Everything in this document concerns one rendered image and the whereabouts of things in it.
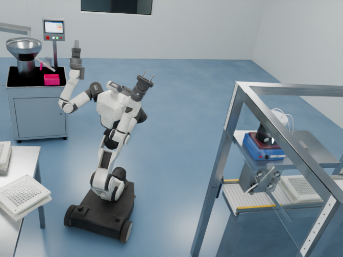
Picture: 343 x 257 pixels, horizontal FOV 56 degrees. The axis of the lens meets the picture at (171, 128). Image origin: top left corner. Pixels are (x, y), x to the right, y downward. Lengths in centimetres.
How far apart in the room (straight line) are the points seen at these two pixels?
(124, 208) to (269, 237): 131
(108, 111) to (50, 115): 158
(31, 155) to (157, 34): 469
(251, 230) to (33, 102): 266
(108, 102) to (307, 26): 484
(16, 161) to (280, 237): 209
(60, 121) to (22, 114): 42
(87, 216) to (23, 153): 83
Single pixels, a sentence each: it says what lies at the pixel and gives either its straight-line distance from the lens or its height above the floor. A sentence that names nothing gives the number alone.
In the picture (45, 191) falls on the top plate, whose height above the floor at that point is 95.
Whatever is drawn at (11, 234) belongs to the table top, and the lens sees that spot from 212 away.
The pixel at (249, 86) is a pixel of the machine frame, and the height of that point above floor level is 169.
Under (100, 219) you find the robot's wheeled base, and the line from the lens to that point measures 303.
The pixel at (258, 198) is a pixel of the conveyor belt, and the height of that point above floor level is 89.
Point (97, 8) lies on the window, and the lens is 653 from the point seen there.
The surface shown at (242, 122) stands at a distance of 197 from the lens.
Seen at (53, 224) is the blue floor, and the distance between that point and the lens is 329.
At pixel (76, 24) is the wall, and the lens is 646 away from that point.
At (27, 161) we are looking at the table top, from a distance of 257.
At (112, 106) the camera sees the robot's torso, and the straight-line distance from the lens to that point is 250.
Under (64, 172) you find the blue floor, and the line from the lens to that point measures 379.
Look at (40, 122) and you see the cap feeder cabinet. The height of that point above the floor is 30.
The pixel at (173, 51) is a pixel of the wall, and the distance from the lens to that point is 705.
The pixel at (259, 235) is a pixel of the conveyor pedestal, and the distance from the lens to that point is 270.
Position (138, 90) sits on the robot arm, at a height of 150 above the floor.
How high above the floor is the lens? 248
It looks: 32 degrees down
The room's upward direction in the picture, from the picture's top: 9 degrees clockwise
